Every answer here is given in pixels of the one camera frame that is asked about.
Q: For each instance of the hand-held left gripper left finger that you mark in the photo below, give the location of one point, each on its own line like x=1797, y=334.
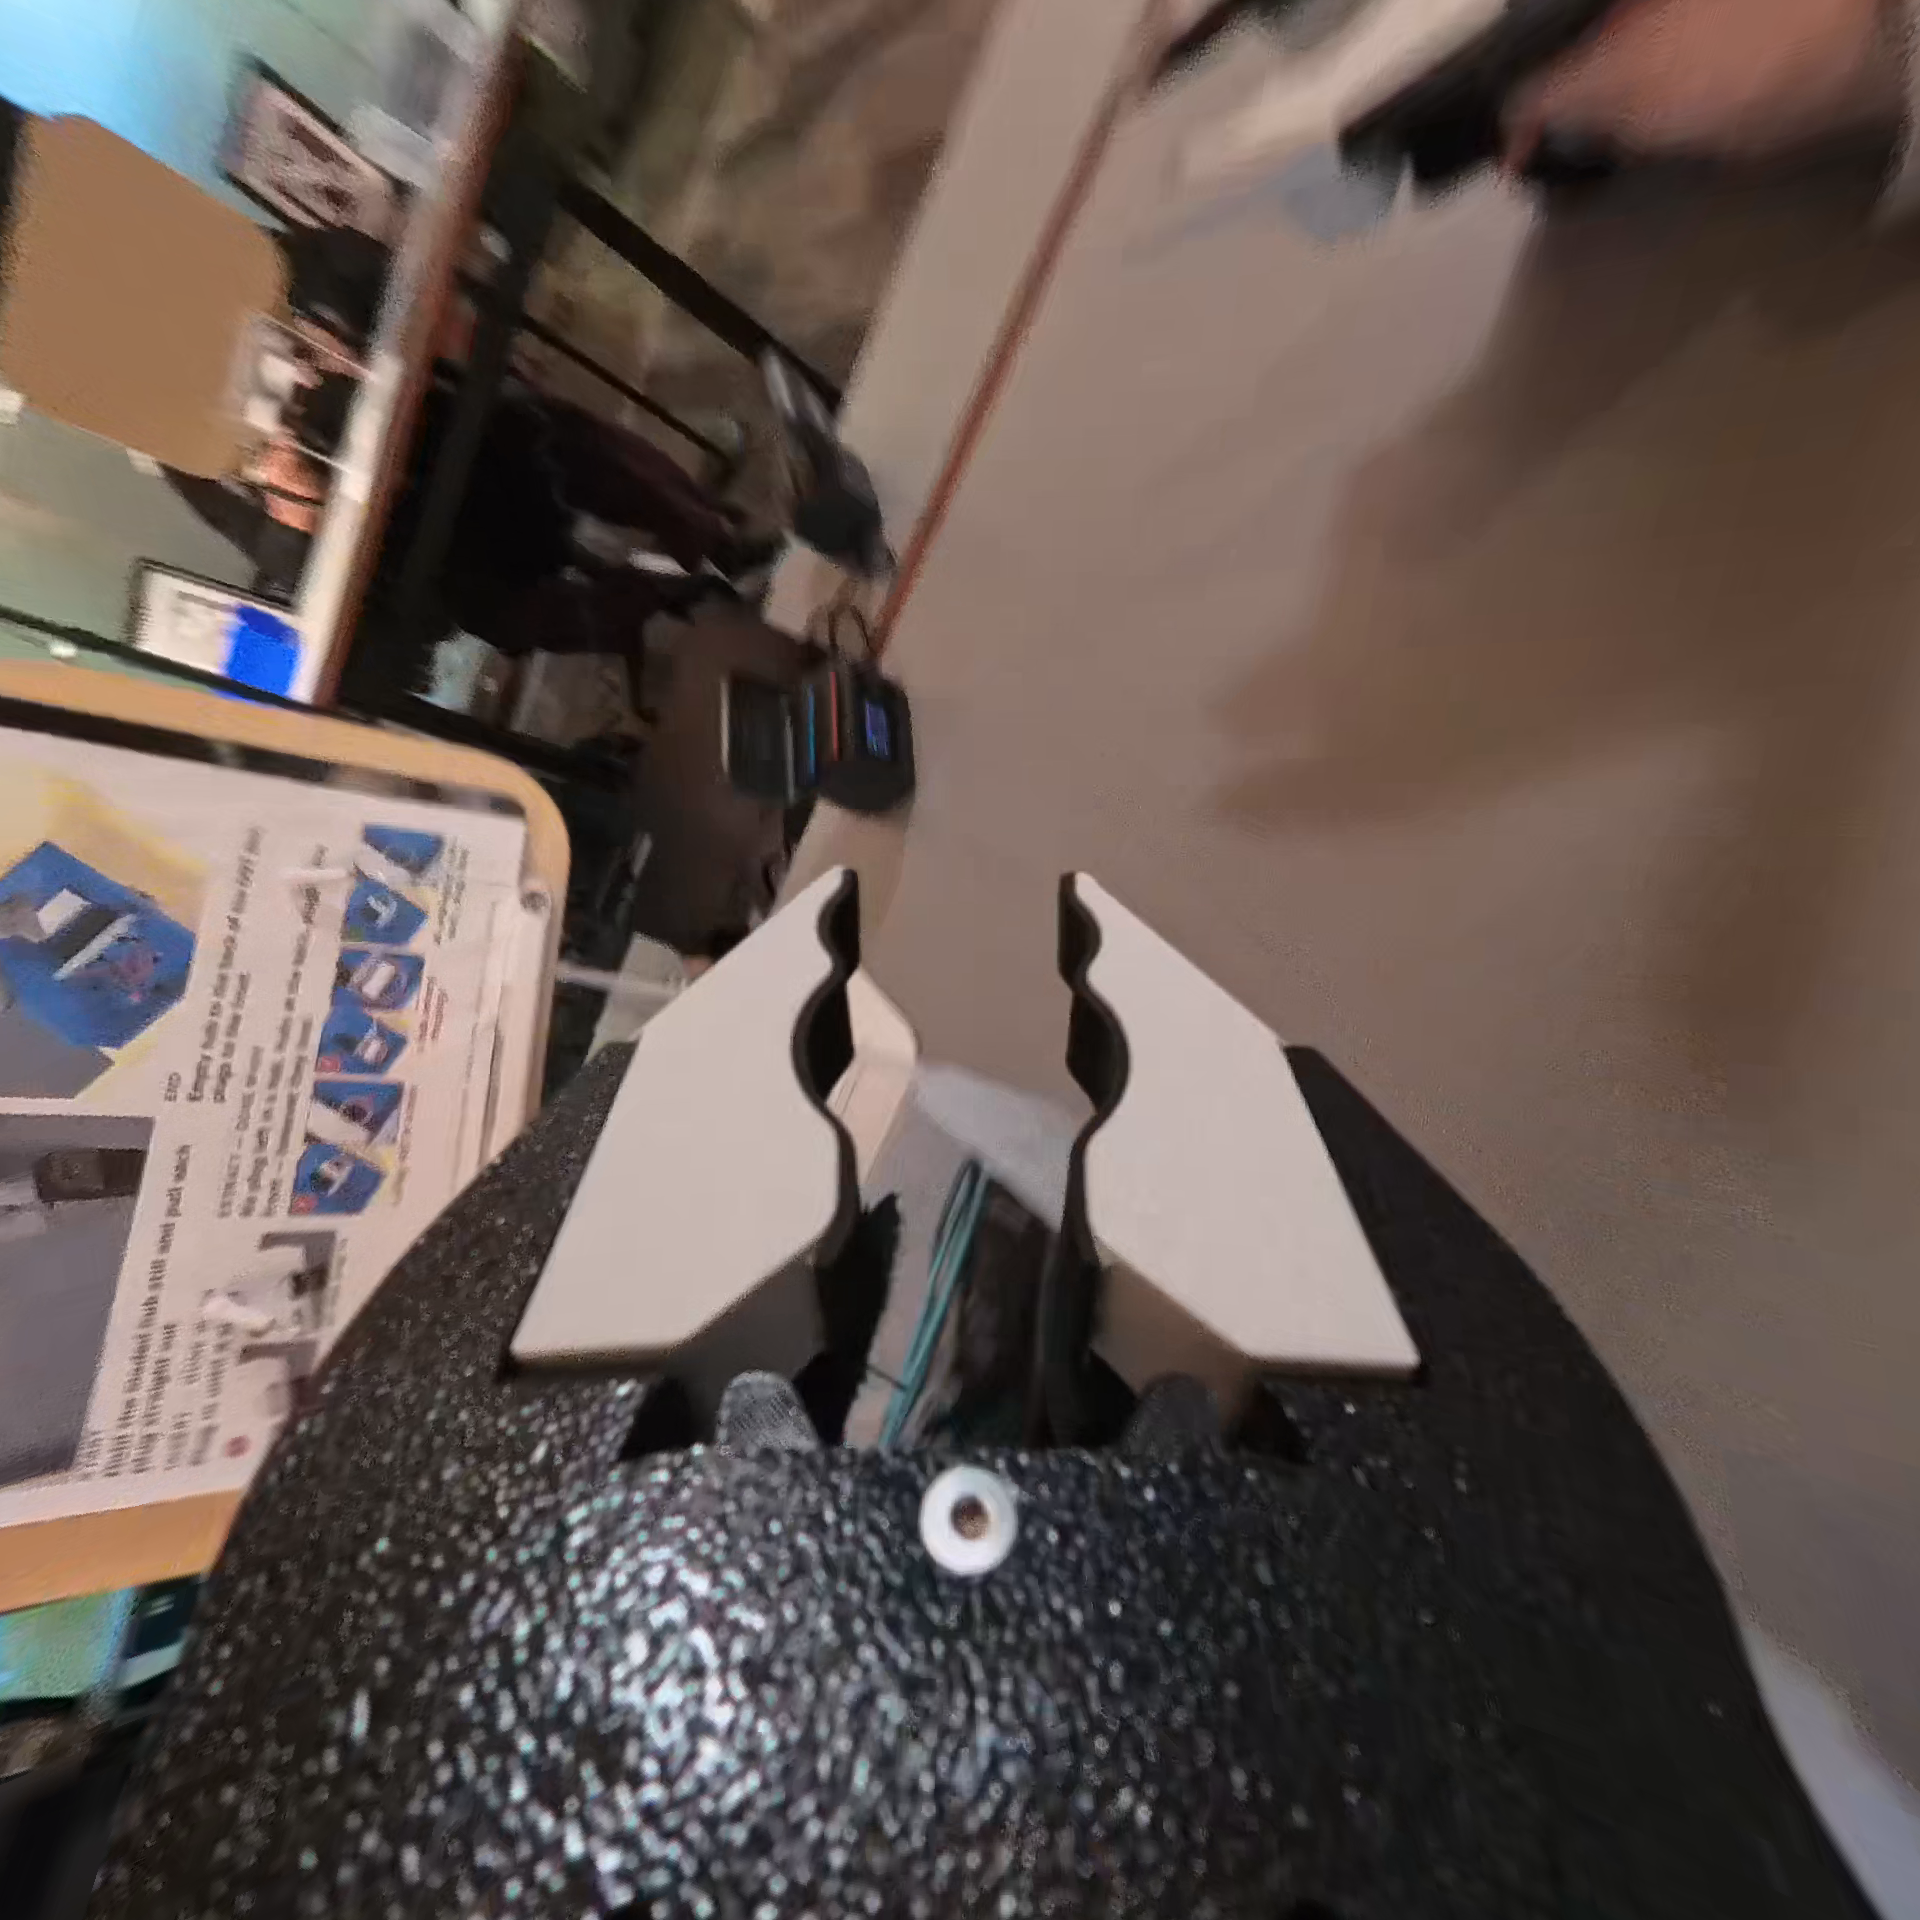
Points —
x=691, y=1170

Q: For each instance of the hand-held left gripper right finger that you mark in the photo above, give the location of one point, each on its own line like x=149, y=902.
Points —
x=1231, y=1185

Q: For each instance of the person's right hand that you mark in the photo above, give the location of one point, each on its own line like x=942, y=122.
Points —
x=1725, y=82

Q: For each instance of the black cabinet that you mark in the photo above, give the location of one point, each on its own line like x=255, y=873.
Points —
x=706, y=779

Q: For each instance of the black hub with blue lights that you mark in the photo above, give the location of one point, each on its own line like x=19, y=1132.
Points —
x=839, y=734

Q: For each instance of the small black device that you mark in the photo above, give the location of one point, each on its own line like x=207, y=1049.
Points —
x=834, y=481

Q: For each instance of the white and blue sign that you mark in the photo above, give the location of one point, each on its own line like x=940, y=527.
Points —
x=226, y=639

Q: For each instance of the table with black legs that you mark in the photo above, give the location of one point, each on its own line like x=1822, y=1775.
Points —
x=510, y=376

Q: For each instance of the black and white printed tag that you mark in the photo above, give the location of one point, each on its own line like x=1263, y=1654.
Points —
x=307, y=143

